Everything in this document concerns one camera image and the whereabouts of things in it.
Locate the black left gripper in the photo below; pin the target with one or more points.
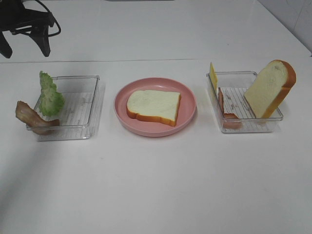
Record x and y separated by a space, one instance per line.
17 19

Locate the green lettuce leaf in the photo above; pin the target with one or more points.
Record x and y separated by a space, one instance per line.
50 101

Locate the brown bacon strip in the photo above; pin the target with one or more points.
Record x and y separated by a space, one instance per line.
27 115

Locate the bread slice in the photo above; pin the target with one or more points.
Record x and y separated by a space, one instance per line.
154 106
269 89

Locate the yellow cheese slice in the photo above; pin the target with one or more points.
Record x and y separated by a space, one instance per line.
213 78

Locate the pink bacon strip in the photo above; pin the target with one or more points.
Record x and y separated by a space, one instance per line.
231 120

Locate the clear left plastic tray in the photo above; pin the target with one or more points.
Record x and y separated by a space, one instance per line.
80 116

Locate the clear plastic tray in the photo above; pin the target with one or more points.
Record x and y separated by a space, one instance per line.
80 116
233 86

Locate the pink round plate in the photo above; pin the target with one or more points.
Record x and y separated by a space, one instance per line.
186 111

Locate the clear right plastic tray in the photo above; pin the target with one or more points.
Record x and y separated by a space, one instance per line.
233 86

